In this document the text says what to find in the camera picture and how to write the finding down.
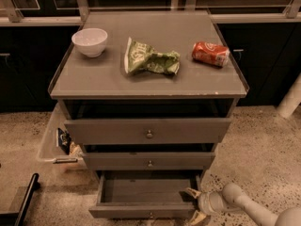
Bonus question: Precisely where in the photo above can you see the grey drawer cabinet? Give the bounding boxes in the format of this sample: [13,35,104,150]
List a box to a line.
[47,10,250,186]

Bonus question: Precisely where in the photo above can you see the dark wall cabinets with rail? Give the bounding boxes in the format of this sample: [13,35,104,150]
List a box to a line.
[0,0,300,112]

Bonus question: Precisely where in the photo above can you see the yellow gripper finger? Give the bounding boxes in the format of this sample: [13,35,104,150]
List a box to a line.
[184,187,201,199]
[189,210,207,226]

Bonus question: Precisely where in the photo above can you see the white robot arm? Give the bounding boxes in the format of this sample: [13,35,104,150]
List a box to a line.
[185,183,301,226]

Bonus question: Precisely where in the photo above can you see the dark snack packet in bin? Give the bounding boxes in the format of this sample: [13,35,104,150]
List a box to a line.
[56,128,71,154]

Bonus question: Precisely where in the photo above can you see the grey middle drawer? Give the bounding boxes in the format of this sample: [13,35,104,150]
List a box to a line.
[82,152,215,170]

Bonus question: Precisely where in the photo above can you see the grey top drawer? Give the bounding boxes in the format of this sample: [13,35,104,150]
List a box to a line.
[65,118,230,145]

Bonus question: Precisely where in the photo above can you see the white table leg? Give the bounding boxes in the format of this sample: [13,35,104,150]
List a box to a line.
[277,73,301,118]

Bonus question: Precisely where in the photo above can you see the clear plastic storage bin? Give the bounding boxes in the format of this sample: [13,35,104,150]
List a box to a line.
[37,105,87,170]

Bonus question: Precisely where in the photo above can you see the green crumpled chip bag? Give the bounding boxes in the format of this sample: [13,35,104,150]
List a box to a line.
[124,38,181,75]

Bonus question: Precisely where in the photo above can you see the grey bottom drawer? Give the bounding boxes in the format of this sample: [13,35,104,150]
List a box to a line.
[89,170,200,219]

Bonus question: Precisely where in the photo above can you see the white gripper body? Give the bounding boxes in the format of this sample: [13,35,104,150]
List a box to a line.
[198,191,223,215]

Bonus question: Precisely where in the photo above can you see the grey drawer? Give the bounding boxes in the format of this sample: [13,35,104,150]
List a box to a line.
[65,118,230,145]
[82,152,215,170]
[89,170,200,219]

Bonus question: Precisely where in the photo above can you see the white ceramic bowl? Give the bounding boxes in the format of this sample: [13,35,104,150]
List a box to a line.
[71,28,108,57]

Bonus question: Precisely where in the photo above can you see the black bar lower left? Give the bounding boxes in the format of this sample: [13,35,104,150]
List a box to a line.
[0,173,40,226]

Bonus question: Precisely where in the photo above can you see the red soda can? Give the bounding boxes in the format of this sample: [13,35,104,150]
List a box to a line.
[192,41,230,67]

